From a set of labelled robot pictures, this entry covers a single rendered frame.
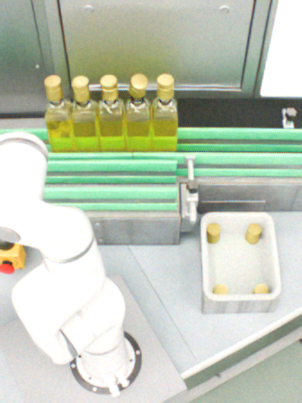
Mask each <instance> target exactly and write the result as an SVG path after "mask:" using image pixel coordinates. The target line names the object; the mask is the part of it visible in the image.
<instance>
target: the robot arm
mask: <svg viewBox="0 0 302 403"><path fill-rule="evenodd" d="M48 167H49V152H48V150H47V148H46V146H45V144H44V143H43V142H42V141H41V140H40V139H39V138H37V137H36V136H34V135H32V134H31V133H29V132H26V131H12V132H9V133H7V134H3V135H0V239H2V240H4V241H6V242H10V243H15V244H21V245H26V246H32V247H36V248H38V249H39V250H40V252H41V254H42V256H43V258H44V259H43V260H42V262H41V263H40V264H38V265H37V266H36V268H35V269H33V270H32V271H31V272H29V273H28V274H27V275H25V276H24V277H23V278H22V279H20V281H18V282H17V283H16V285H15V286H14V288H13V291H12V296H11V299H12V300H13V305H14V307H15V309H16V311H17V313H18V315H19V317H20V319H21V321H22V322H23V324H24V326H25V327H26V329H27V331H28V333H29V335H30V336H31V338H32V341H33V342H34V344H35V345H36V346H37V347H38V349H39V350H40V353H41V354H43V355H44V356H45V357H46V358H47V360H48V361H51V362H52V363H55V364H58V365H62V364H66V363H69V362H70V361H72V360H73V359H75V358H76V364H77V368H78V370H79V372H80V373H81V375H82V376H83V378H84V379H85V380H86V381H88V382H89V383H91V384H93V385H94V386H97V387H103V388H107V387H108V388H109V390H110V392H111V393H112V396H113V397H114V398H116V397H118V396H119V395H120V392H119V388H118V386H117V384H119V383H122V387H126V386H128V385H129V384H128V383H127V380H126V379H127V378H128V376H129V375H130V374H131V373H132V371H133V369H134V366H135V352H134V349H133V346H132V345H131V343H130V342H129V341H128V340H127V339H126V338H125V335H124V332H123V327H122V321H123V319H124V315H125V300H124V297H123V293H122V292H121V290H120V288H119V286H118V285H117V283H116V282H114V281H113V280H112V279H110V278H108V277H106V273H105V269H104V264H103V261H102V256H101V253H100V250H99V247H98V244H97V242H96V241H95V238H94V235H93V230H92V226H91V223H90V221H89V219H88V218H87V216H86V215H85V213H84V212H83V211H82V210H81V209H79V208H77V207H76V206H72V205H56V204H50V203H46V202H44V201H43V200H44V193H45V184H46V178H47V172H48Z"/></svg>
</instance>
